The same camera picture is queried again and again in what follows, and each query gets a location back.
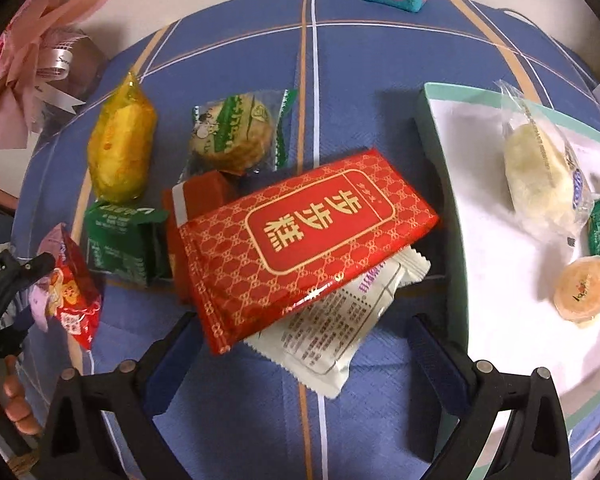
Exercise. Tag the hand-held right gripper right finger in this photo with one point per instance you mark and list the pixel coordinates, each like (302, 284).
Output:
(435, 355)

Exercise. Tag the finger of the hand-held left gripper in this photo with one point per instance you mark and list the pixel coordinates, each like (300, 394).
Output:
(0, 345)
(10, 280)

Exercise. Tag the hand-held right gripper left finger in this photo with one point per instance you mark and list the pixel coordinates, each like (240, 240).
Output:
(170, 355)

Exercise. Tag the red cartoon snack packet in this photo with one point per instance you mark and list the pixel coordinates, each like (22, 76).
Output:
(72, 300)

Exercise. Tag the dark green snack packet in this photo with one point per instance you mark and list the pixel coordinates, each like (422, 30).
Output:
(120, 245)

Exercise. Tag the mint green box tray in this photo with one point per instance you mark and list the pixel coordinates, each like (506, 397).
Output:
(480, 210)

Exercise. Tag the small red box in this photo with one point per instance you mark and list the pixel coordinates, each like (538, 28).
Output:
(200, 200)

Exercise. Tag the round jelly cup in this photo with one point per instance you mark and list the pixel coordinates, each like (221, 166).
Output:
(582, 290)

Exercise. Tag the red gold patterned cake packet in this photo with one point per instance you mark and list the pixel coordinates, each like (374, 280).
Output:
(305, 240)

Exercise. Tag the white bun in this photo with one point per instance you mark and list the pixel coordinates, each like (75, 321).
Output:
(535, 175)

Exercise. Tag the person's left hand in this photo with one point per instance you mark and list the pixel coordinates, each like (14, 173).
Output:
(17, 400)

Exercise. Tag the yellow snack packet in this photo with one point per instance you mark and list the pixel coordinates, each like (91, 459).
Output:
(122, 150)

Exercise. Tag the pink flower bouquet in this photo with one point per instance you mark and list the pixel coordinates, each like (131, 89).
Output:
(15, 85)

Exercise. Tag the round cookie in green packet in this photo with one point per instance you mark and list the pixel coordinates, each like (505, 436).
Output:
(235, 130)

